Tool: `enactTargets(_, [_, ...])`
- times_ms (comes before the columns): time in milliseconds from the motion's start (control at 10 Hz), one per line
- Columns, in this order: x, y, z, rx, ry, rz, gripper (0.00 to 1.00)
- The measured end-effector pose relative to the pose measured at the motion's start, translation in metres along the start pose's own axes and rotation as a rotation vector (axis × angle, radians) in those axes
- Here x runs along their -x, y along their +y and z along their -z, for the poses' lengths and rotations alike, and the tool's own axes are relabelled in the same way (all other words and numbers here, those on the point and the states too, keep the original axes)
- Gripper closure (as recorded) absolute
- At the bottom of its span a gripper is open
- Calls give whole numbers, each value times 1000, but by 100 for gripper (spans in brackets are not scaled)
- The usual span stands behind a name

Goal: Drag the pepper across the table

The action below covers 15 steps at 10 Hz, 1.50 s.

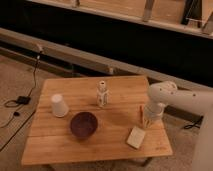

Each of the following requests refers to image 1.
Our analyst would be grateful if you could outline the white sponge block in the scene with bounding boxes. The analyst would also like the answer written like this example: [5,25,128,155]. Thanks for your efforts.
[127,126,146,149]

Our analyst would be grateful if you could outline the wooden table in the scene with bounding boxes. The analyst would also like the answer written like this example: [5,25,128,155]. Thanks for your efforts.
[22,76,172,165]

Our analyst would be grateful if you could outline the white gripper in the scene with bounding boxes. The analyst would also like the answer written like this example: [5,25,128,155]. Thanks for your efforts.
[143,102,164,129]

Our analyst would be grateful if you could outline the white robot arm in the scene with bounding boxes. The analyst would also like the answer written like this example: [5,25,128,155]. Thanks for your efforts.
[144,81,213,171]

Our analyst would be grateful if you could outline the white paper cup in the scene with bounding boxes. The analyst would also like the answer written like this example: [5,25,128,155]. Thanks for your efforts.
[51,94,69,117]

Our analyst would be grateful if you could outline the black cable at right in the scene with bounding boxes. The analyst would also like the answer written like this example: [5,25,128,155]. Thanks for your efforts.
[182,116,204,131]

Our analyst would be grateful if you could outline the dark purple bowl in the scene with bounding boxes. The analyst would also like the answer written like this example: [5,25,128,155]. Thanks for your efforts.
[70,112,98,139]

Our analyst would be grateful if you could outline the black power adapter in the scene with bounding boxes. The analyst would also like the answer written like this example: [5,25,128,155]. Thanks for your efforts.
[16,96,31,105]

